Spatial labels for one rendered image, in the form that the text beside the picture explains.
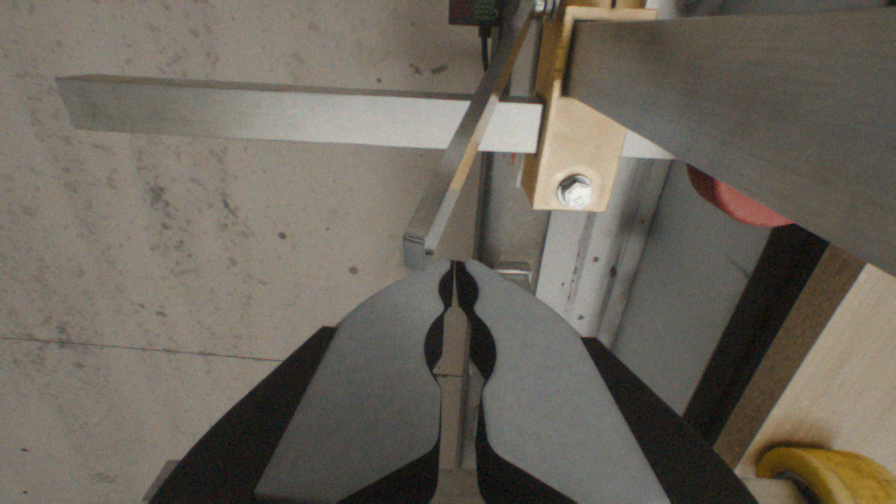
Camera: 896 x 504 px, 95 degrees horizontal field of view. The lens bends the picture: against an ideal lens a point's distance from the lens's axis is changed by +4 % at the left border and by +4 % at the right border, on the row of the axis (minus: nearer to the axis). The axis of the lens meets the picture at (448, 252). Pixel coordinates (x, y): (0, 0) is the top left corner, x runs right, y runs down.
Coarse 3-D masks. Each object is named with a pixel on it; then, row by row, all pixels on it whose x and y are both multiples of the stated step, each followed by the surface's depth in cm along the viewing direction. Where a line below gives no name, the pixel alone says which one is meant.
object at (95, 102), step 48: (96, 96) 24; (144, 96) 24; (192, 96) 24; (240, 96) 24; (288, 96) 24; (336, 96) 24; (384, 96) 24; (432, 96) 25; (384, 144) 25; (432, 144) 25; (480, 144) 25; (528, 144) 25; (624, 144) 25
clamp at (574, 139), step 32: (576, 0) 21; (608, 0) 21; (640, 0) 21; (544, 32) 25; (544, 64) 25; (544, 96) 24; (544, 128) 24; (576, 128) 24; (608, 128) 24; (544, 160) 25; (576, 160) 25; (608, 160) 25; (544, 192) 26; (608, 192) 26
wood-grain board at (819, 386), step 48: (816, 288) 28; (864, 288) 26; (816, 336) 28; (864, 336) 28; (768, 384) 32; (816, 384) 30; (864, 384) 30; (768, 432) 32; (816, 432) 32; (864, 432) 32
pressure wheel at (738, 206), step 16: (688, 176) 25; (704, 176) 23; (704, 192) 24; (720, 192) 22; (736, 192) 22; (720, 208) 23; (736, 208) 22; (752, 208) 22; (768, 208) 22; (752, 224) 23; (768, 224) 23; (784, 224) 23
